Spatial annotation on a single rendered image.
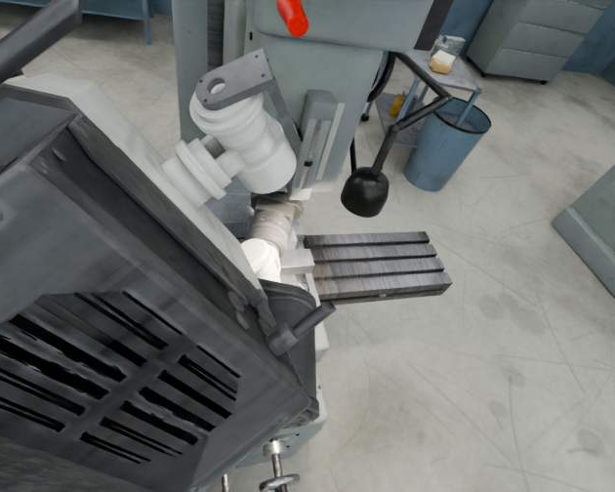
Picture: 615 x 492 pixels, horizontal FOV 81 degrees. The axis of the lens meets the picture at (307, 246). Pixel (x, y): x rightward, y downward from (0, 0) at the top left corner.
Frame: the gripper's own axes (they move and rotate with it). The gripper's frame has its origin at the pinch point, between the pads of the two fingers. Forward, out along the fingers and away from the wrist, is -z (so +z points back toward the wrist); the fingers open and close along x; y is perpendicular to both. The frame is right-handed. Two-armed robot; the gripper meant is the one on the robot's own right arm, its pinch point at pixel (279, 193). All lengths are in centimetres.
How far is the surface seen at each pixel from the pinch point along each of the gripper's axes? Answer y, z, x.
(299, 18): -47, 29, 0
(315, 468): 124, 33, -42
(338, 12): -43.7, 12.7, -3.1
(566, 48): 64, -491, -311
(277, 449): 57, 42, -16
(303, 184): -14.7, 12.3, -4.4
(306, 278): 23.2, 5.9, -12.3
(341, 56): -36.9, 8.1, -5.1
